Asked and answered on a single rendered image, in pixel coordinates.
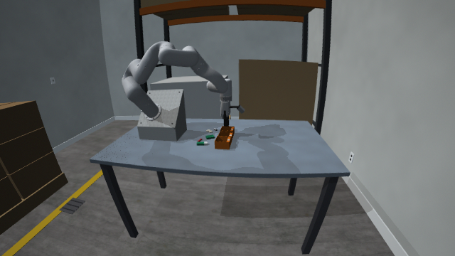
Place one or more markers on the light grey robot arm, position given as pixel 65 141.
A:
pixel 166 53

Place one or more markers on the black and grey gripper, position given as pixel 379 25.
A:
pixel 225 111

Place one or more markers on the orange three-compartment tray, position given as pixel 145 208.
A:
pixel 224 139

